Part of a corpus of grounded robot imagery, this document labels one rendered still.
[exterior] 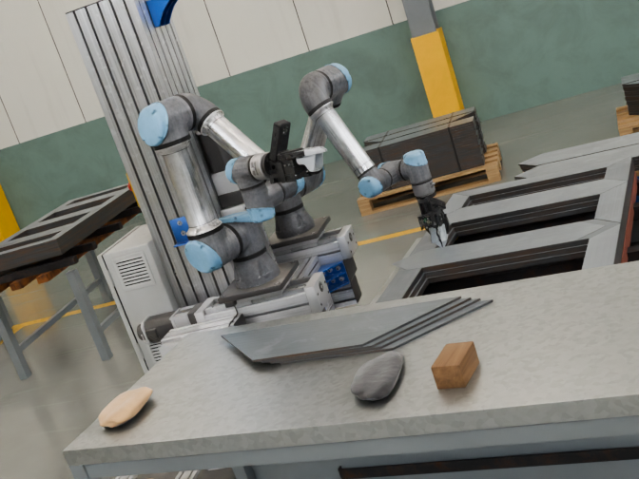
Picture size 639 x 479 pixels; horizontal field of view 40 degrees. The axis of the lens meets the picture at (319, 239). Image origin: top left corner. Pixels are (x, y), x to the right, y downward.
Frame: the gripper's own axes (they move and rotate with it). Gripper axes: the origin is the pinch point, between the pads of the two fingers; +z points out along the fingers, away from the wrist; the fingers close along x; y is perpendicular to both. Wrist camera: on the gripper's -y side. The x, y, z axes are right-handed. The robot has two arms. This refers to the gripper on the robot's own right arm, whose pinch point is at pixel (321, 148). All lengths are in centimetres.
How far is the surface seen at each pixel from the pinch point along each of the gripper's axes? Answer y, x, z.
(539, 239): 48, -81, 12
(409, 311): 40, 14, 28
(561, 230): 47, -88, 17
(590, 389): 46, 40, 84
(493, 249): 49, -75, -2
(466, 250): 49, -76, -13
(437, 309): 41, 12, 35
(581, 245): 50, -79, 27
